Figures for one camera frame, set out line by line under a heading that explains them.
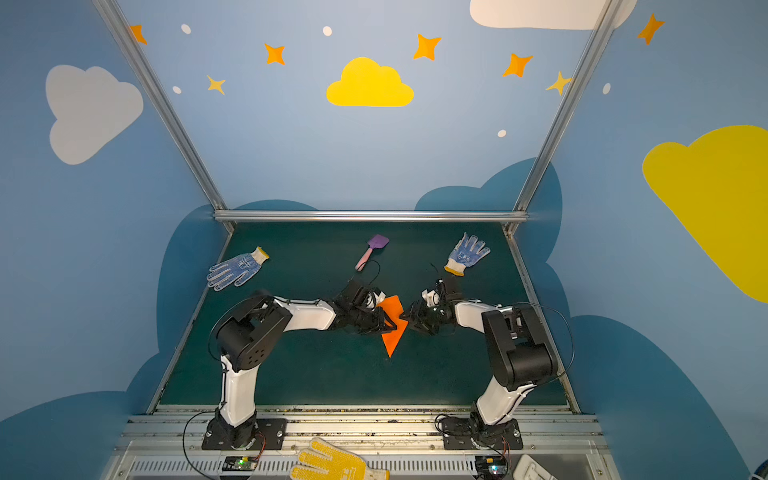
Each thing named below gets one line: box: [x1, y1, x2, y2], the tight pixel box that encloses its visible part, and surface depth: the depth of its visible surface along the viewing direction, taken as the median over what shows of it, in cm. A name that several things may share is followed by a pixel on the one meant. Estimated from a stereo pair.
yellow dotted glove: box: [290, 437, 391, 480], surface depth 71 cm
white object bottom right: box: [513, 454, 559, 480], surface depth 70 cm
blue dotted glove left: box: [206, 246, 270, 291], surface depth 110 cm
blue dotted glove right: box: [444, 232, 491, 277], surface depth 114 cm
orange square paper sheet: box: [378, 295, 409, 358], surface depth 94 cm
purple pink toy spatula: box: [354, 234, 390, 272], surface depth 117 cm
